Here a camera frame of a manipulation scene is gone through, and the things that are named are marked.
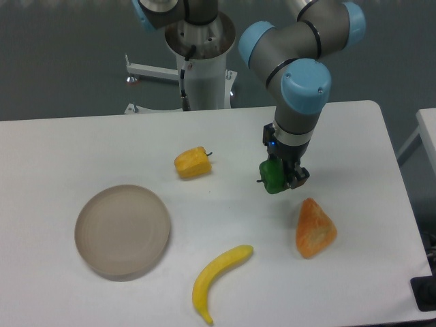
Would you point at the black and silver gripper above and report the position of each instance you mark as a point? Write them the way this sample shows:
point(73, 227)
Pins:
point(288, 149)

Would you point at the green bell pepper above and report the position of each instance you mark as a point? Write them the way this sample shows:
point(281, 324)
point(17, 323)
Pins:
point(272, 176)

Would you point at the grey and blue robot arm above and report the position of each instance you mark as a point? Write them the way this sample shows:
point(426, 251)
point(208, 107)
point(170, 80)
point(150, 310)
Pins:
point(286, 61)

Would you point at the yellow bell pepper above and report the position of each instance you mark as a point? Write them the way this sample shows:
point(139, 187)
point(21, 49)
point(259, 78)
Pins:
point(193, 162)

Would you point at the round beige plate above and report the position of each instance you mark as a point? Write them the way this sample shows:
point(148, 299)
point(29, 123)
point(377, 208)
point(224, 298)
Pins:
point(122, 232)

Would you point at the orange fruit wedge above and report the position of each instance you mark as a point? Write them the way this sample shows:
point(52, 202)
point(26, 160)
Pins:
point(315, 230)

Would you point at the yellow banana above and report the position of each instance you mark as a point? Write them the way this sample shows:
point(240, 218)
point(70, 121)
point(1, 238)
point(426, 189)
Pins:
point(211, 272)

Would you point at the white side table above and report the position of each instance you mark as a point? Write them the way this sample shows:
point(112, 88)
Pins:
point(424, 135)

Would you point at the black device at table edge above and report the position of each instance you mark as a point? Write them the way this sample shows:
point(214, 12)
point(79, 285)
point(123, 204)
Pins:
point(424, 287)

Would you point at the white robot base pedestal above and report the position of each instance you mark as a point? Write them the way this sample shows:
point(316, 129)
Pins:
point(205, 82)

